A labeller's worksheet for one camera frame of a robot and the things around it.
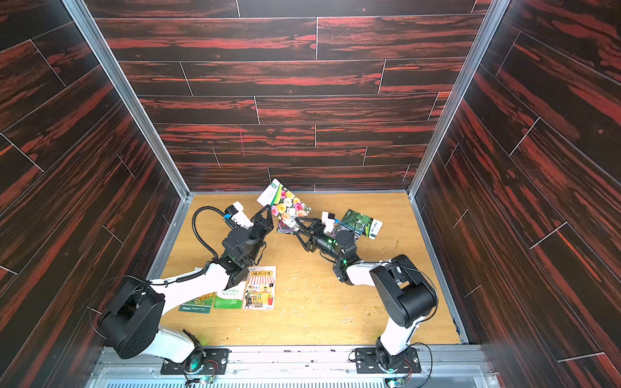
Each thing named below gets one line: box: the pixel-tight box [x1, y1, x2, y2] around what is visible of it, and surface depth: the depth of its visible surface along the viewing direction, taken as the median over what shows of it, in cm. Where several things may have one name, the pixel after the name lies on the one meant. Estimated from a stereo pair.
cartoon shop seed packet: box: [242, 265, 278, 311], surface depth 90 cm
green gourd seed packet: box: [339, 208, 384, 241], surface depth 110 cm
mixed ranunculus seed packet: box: [256, 177, 312, 231], surface depth 84 cm
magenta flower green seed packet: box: [213, 280, 246, 309], surface depth 88 cm
